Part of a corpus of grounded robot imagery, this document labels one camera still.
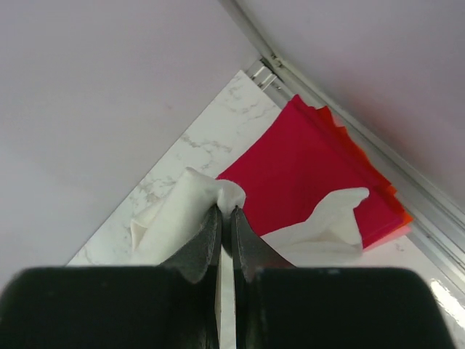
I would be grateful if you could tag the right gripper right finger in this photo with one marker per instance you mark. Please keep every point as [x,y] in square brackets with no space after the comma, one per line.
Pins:
[345,309]

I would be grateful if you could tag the folded magenta t shirt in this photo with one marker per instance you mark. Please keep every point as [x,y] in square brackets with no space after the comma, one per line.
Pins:
[293,166]

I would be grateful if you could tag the right aluminium side rail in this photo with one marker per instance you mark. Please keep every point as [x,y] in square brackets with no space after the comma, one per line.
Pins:
[438,228]

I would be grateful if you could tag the right aluminium corner post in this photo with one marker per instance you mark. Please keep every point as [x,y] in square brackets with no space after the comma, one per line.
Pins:
[251,29]

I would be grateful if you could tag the white robot print t shirt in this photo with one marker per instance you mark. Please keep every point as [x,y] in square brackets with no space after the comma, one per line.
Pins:
[329,235]

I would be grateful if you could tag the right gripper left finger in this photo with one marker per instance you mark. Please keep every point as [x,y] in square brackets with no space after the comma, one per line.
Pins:
[109,309]

